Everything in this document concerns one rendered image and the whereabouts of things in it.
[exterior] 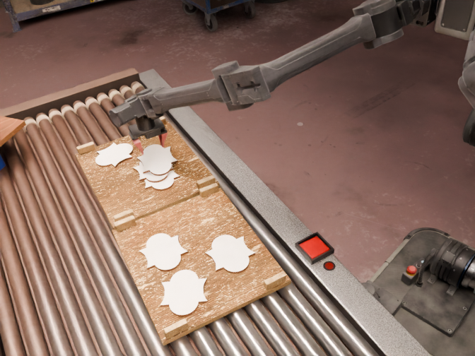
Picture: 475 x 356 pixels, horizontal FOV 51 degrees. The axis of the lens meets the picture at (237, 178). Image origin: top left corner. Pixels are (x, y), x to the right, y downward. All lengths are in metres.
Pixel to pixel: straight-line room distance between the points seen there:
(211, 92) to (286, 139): 2.06
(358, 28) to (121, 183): 0.86
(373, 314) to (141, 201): 0.74
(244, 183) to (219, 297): 0.45
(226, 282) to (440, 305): 1.09
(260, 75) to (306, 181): 1.88
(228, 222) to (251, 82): 0.47
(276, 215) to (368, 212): 1.38
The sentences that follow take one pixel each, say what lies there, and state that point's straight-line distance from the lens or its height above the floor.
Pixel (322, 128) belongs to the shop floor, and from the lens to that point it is 3.36.
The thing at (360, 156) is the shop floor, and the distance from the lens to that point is 3.15.
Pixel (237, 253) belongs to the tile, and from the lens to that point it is 1.33.
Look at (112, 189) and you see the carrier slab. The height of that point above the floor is 0.94.
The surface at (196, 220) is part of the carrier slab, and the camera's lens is 1.44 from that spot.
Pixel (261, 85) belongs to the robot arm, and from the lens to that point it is 1.10.
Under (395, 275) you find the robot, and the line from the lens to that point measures 2.22.
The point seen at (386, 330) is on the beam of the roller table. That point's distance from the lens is 1.25.
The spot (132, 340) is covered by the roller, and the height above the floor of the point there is 0.92.
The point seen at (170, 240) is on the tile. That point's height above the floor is 0.94.
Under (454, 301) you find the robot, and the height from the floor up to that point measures 0.26.
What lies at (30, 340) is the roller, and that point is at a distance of 1.35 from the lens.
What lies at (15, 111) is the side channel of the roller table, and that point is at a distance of 2.11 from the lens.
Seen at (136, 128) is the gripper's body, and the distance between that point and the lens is 1.60.
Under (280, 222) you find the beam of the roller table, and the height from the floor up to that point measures 0.92.
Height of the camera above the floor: 1.96
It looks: 41 degrees down
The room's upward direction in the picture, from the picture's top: 5 degrees counter-clockwise
